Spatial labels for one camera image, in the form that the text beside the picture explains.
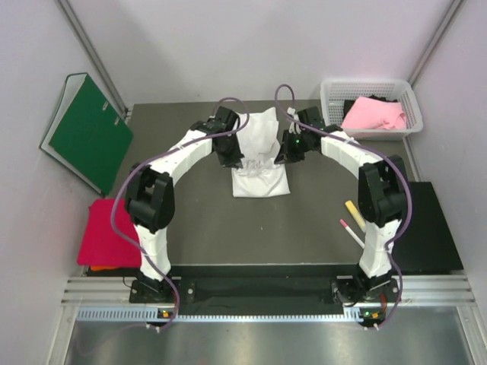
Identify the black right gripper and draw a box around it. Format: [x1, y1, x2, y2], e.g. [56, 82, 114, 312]
[275, 129, 310, 166]

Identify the white t shirt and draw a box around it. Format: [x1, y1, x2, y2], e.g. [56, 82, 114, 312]
[231, 107, 290, 198]

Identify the red t shirt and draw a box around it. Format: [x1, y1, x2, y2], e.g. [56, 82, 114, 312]
[77, 198, 142, 268]

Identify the orange cloth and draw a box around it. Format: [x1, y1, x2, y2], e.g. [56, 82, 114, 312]
[89, 265, 117, 272]

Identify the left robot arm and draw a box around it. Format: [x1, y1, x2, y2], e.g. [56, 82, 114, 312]
[125, 106, 244, 303]

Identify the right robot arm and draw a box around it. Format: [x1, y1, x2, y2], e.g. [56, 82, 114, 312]
[275, 107, 411, 302]

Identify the black t shirt in basket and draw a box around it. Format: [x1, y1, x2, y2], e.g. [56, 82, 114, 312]
[342, 95, 398, 116]

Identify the pink t shirt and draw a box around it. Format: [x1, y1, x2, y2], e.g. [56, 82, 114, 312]
[341, 97, 407, 130]

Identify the white plastic laundry basket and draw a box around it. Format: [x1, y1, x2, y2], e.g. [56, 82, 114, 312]
[320, 79, 423, 141]

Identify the yellow marker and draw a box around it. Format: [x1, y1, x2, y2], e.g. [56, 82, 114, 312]
[345, 200, 366, 232]

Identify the pink white pen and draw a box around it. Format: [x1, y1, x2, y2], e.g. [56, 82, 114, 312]
[339, 219, 364, 248]

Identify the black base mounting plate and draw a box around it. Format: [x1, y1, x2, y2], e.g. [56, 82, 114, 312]
[129, 264, 399, 316]

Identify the black flat box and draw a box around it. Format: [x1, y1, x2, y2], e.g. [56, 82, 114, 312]
[393, 182, 463, 275]

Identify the green ring binder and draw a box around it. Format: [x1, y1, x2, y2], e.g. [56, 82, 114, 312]
[40, 73, 133, 195]

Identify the grey slotted cable duct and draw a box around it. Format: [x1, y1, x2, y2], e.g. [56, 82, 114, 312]
[75, 306, 385, 322]

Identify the aluminium frame rail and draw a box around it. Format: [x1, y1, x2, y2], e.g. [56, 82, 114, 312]
[61, 275, 475, 306]

